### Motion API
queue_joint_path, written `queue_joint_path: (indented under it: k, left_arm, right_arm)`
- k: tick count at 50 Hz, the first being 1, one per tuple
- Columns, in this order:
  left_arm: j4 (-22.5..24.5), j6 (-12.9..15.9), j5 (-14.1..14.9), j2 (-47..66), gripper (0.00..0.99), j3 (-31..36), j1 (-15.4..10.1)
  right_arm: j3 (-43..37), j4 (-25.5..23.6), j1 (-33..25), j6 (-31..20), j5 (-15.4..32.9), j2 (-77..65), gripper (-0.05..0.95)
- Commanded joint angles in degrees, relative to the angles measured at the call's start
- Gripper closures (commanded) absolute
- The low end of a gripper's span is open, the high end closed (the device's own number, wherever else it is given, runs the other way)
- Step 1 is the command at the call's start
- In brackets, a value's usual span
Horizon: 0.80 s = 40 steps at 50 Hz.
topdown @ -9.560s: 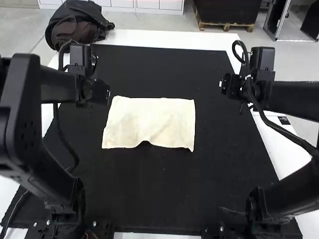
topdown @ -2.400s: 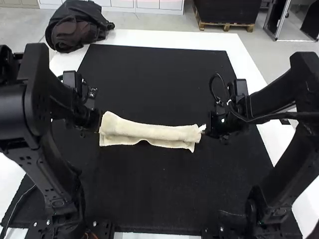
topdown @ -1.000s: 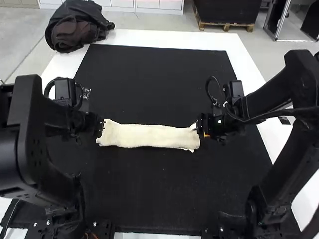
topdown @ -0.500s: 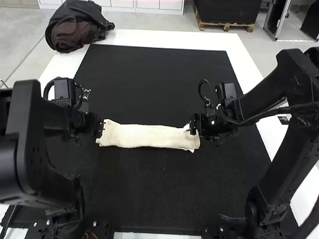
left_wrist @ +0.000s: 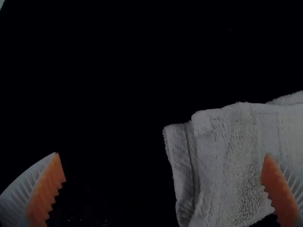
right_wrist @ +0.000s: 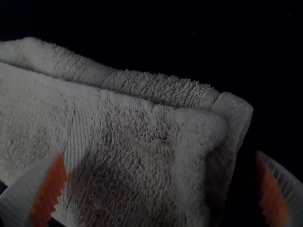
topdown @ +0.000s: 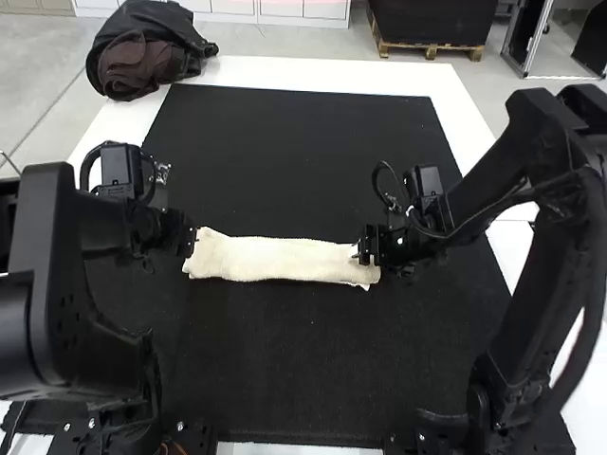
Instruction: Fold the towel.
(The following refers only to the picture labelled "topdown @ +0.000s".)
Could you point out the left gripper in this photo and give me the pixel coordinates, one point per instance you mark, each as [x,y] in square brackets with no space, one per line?
[178,234]

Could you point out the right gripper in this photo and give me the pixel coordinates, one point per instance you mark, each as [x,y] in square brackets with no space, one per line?
[389,246]

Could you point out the pale towel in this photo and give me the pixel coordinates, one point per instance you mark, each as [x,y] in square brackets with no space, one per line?
[275,258]

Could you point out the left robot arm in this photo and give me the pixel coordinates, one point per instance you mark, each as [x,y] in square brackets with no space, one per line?
[47,284]

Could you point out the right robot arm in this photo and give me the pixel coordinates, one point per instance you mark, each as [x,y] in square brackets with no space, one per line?
[536,156]

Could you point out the black mat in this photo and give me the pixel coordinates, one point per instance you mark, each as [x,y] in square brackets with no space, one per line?
[303,166]

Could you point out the black clothing bundle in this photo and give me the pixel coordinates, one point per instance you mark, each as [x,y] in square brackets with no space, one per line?
[147,52]

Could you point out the wooden pallet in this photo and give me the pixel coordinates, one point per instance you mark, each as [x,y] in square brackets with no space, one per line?
[427,47]

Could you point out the black crate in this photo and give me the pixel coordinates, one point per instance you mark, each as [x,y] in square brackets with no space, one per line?
[431,19]

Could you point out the grey cupboard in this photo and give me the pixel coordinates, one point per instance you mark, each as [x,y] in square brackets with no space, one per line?
[213,5]

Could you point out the pale drawer cabinet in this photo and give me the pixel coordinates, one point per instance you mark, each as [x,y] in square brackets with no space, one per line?
[33,4]

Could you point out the black panel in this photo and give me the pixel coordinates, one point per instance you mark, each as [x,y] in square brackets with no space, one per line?
[593,38]

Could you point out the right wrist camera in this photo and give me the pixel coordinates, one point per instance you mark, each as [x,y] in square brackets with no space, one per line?
[427,182]

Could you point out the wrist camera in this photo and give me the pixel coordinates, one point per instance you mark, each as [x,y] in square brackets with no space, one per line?
[118,166]
[427,182]

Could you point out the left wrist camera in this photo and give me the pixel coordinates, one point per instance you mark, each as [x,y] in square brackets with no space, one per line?
[118,166]

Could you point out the metal frame trolley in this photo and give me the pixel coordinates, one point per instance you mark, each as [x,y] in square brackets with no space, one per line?
[521,42]

